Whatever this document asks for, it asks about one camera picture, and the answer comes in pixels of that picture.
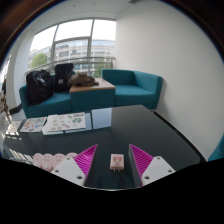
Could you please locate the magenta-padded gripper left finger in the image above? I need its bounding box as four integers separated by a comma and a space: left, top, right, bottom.
50, 143, 99, 188

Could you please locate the brown jacket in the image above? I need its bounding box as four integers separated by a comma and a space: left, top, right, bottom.
68, 72, 100, 88

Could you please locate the teal side table wooden top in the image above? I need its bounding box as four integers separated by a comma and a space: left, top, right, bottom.
68, 78, 117, 113

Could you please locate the black backpack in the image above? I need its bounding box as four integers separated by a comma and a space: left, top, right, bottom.
53, 63, 75, 94

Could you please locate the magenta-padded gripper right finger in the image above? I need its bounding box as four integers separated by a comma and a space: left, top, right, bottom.
127, 143, 177, 188

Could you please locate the pink charger block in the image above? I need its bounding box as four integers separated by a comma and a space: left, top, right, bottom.
109, 153, 125, 173

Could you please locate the black plastic bag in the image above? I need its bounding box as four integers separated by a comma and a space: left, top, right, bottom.
25, 69, 56, 106

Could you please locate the metal balcony railing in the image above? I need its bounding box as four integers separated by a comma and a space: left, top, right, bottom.
24, 56, 117, 76

